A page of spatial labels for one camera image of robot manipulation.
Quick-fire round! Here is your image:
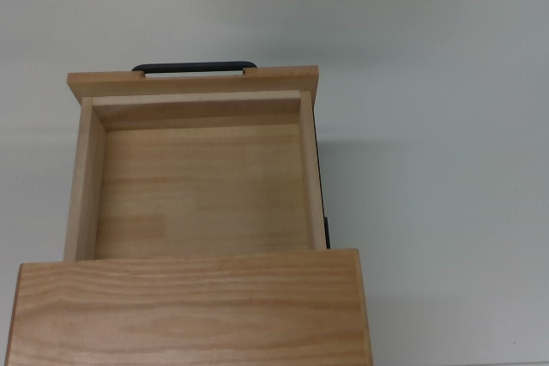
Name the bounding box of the wooden drawer with black handle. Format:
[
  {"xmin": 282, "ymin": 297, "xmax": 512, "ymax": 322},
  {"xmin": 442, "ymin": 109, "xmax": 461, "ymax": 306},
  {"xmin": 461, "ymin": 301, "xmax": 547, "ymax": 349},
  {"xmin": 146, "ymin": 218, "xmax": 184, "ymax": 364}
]
[{"xmin": 63, "ymin": 60, "xmax": 332, "ymax": 262}]

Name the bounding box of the light wooden cabinet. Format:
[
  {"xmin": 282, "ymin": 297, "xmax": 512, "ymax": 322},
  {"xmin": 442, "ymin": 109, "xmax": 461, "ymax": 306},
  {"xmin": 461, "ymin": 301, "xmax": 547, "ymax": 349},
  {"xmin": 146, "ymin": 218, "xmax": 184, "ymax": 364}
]
[{"xmin": 3, "ymin": 248, "xmax": 374, "ymax": 366}]

